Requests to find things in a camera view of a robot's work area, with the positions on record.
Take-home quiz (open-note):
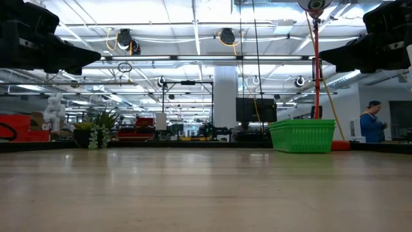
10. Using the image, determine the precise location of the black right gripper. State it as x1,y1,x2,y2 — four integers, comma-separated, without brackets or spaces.
319,21,412,75

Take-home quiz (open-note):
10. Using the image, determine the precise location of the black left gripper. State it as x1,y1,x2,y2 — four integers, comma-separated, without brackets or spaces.
0,19,102,76

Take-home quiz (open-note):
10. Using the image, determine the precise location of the red desk lamp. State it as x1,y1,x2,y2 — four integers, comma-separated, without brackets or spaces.
296,0,351,152

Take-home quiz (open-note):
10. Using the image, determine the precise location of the white humanoid figure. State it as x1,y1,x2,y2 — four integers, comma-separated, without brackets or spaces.
42,93,67,133

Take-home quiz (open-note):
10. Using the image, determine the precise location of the person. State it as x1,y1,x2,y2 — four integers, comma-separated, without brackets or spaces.
359,100,389,144

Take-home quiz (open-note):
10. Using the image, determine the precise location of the potted succulent plant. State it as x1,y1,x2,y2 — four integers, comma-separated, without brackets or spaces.
73,108,122,150

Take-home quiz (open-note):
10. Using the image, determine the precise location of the red storage crate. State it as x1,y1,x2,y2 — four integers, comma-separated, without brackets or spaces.
0,113,51,143

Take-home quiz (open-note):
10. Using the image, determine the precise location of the red tool cart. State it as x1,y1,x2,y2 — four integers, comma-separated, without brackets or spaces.
117,117,156,141

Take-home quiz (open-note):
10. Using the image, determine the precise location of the black monitor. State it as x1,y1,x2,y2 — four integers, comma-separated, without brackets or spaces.
235,97,278,123

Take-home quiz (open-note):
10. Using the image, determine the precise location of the white box panel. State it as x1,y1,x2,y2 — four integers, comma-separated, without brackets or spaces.
154,112,168,131

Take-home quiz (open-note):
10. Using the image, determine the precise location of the white square column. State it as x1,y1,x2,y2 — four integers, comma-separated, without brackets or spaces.
213,65,239,128

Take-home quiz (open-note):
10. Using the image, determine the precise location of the long ceiling light bar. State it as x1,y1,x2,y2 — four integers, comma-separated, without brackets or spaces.
91,54,315,62

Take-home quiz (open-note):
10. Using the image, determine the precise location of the yellow hanging cord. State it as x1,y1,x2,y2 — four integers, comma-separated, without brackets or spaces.
304,12,346,142

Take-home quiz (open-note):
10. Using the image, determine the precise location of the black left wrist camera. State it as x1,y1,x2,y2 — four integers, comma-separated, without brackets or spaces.
6,1,61,33

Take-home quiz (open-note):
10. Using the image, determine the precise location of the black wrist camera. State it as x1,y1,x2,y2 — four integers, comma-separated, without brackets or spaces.
6,1,61,33
362,0,412,35

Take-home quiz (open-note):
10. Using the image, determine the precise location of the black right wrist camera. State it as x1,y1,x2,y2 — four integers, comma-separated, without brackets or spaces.
362,0,412,35

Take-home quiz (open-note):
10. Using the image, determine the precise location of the black ceiling cord reel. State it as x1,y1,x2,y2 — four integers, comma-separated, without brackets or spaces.
116,28,142,55
220,27,236,46

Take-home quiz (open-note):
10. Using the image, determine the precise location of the dark wall screen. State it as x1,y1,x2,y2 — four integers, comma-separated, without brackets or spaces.
388,101,412,143

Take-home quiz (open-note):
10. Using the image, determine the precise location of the black hanging power cord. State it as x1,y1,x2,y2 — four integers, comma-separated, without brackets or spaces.
251,0,264,101
238,0,245,98

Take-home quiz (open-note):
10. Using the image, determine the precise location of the black gantry frame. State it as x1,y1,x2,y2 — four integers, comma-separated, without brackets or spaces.
161,80,214,130

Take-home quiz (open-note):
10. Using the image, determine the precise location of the black aluminium table frame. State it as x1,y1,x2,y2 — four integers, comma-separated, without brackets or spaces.
0,140,412,154

